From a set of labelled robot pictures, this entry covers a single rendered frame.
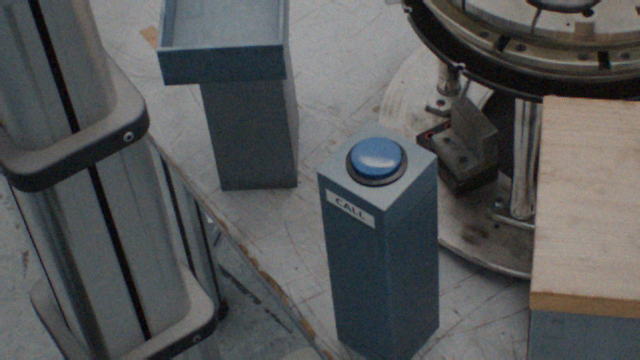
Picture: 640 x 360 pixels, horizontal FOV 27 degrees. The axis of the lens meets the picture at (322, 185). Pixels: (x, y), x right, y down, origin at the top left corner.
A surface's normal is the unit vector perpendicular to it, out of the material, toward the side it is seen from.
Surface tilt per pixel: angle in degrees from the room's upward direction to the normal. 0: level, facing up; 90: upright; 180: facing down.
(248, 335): 0
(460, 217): 0
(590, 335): 90
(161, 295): 90
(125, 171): 90
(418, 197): 90
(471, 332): 0
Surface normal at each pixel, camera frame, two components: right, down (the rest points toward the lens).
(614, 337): -0.15, 0.77
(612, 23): -0.07, -0.63
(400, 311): 0.77, 0.46
